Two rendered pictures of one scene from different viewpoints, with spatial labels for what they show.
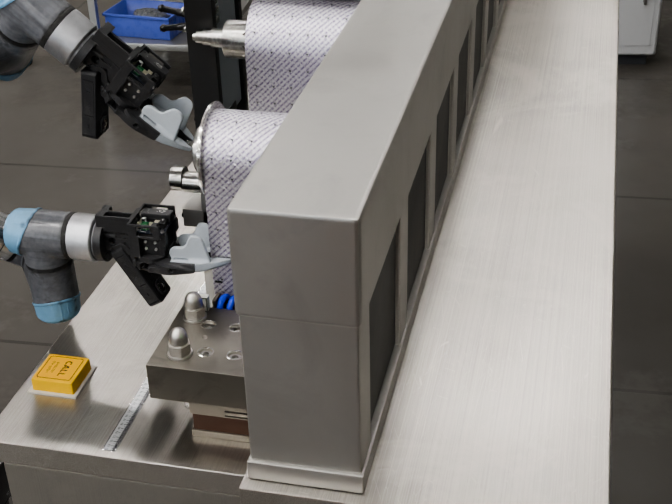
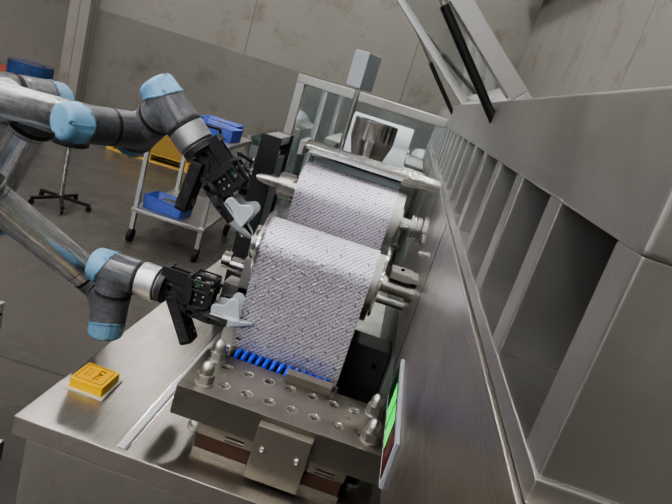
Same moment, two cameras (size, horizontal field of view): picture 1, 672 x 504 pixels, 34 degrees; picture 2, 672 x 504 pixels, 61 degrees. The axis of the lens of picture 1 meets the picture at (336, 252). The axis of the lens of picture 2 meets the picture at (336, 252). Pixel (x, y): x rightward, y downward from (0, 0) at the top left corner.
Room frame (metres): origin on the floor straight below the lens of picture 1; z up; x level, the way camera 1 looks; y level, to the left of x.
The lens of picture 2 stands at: (0.36, 0.24, 1.61)
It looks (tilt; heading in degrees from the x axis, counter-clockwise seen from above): 16 degrees down; 350
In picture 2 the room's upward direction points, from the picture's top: 17 degrees clockwise
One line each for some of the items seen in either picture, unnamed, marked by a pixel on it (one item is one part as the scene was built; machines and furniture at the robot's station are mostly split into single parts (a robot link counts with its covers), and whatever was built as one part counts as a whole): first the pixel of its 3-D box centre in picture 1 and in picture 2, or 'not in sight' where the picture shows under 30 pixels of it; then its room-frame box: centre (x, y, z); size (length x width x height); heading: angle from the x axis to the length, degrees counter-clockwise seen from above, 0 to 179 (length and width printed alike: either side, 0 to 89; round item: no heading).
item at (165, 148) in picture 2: not in sight; (159, 144); (8.17, 1.54, 0.19); 1.09 x 0.72 x 0.38; 83
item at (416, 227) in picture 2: not in sight; (411, 226); (1.70, -0.16, 1.33); 0.07 x 0.07 x 0.07; 76
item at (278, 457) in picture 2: not in sight; (278, 458); (1.22, 0.07, 0.96); 0.10 x 0.03 x 0.11; 76
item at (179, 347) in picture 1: (178, 341); (207, 371); (1.31, 0.23, 1.05); 0.04 x 0.04 x 0.04
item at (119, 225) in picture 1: (137, 237); (188, 291); (1.49, 0.31, 1.12); 0.12 x 0.08 x 0.09; 76
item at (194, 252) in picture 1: (198, 251); (232, 311); (1.45, 0.21, 1.11); 0.09 x 0.03 x 0.06; 75
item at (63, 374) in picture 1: (61, 374); (94, 379); (1.42, 0.44, 0.91); 0.07 x 0.07 x 0.02; 76
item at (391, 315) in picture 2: not in sight; (401, 263); (2.49, -0.41, 1.02); 2.24 x 0.04 x 0.24; 166
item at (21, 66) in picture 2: not in sight; (26, 94); (7.91, 3.13, 0.39); 0.51 x 0.51 x 0.78
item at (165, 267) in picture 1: (170, 262); (208, 314); (1.46, 0.26, 1.09); 0.09 x 0.05 x 0.02; 75
